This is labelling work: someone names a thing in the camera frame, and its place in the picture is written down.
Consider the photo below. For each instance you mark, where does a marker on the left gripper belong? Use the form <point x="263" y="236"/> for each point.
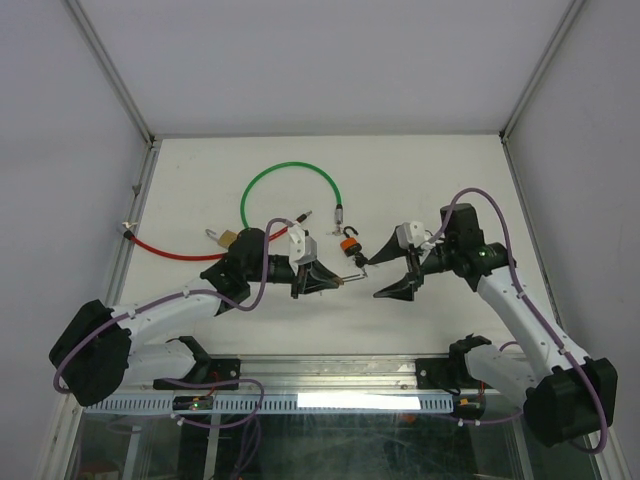
<point x="311" y="278"/>

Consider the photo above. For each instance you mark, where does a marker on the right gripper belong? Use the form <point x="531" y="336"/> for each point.
<point x="405" y="287"/>

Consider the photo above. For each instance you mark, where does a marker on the brass long-shackle padlock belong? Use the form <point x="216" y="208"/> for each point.
<point x="361" y="275"/>

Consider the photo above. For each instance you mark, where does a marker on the orange black padlock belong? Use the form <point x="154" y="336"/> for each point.
<point x="350" y="245"/>

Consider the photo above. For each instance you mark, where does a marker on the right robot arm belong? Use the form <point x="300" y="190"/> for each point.
<point x="562" y="392"/>

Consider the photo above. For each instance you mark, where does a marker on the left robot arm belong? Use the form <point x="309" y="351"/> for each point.
<point x="105" y="348"/>

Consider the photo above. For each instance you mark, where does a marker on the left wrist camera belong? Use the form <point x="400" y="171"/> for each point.
<point x="302" y="246"/>

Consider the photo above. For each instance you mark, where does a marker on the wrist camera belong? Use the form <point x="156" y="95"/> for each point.
<point x="302" y="246"/>
<point x="412" y="235"/>

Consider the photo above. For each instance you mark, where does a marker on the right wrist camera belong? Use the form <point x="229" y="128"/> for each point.
<point x="412" y="235"/>

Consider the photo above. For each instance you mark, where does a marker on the green cable lock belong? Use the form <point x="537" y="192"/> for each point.
<point x="293" y="184"/>

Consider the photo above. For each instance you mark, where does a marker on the aluminium front rail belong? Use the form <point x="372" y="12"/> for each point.
<point x="320" y="372"/>

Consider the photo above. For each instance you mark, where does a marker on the brass padlock near red cable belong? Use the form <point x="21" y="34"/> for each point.
<point x="224" y="239"/>

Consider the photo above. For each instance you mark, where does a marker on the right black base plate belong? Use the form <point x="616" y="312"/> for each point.
<point x="439" y="373"/>

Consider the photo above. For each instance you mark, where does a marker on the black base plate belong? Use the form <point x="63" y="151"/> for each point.
<point x="439" y="373"/>
<point x="220" y="375"/>

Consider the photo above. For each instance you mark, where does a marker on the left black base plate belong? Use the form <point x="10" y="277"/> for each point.
<point x="220" y="375"/>

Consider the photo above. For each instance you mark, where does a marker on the white slotted cable duct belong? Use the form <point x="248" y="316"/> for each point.
<point x="244" y="404"/>

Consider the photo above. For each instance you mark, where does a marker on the red cable lock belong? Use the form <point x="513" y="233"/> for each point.
<point x="185" y="245"/>

